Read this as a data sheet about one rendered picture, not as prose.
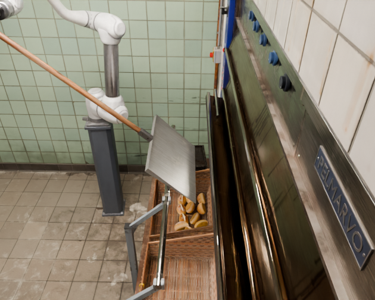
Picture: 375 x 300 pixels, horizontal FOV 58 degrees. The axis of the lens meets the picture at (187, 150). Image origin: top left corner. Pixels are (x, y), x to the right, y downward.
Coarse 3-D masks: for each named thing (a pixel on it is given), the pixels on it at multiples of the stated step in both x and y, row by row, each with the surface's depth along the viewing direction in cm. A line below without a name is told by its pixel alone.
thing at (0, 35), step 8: (0, 32) 161; (8, 40) 162; (16, 48) 164; (24, 48) 166; (32, 56) 167; (40, 64) 169; (56, 72) 172; (64, 80) 174; (80, 88) 178; (88, 96) 180; (96, 104) 182; (104, 104) 184; (112, 112) 185; (120, 120) 188; (128, 120) 190; (136, 128) 192
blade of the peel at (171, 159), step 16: (160, 128) 216; (160, 144) 204; (176, 144) 218; (160, 160) 193; (176, 160) 205; (192, 160) 219; (160, 176) 183; (176, 176) 194; (192, 176) 206; (192, 192) 195
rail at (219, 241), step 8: (208, 96) 210; (208, 104) 202; (208, 112) 194; (208, 120) 188; (216, 176) 149; (216, 184) 145; (216, 192) 141; (216, 200) 137; (216, 208) 133; (216, 216) 130; (216, 224) 126; (216, 232) 124; (216, 240) 122; (224, 272) 110; (224, 280) 108; (224, 288) 106; (224, 296) 103
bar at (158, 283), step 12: (168, 192) 179; (168, 204) 173; (144, 216) 183; (132, 228) 189; (132, 240) 193; (132, 252) 200; (132, 264) 207; (132, 276) 214; (156, 276) 139; (156, 288) 136
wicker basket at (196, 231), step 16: (208, 176) 252; (160, 192) 262; (176, 192) 262; (208, 192) 256; (176, 208) 249; (208, 208) 246; (160, 224) 237; (192, 224) 237; (208, 224) 237; (192, 240) 213
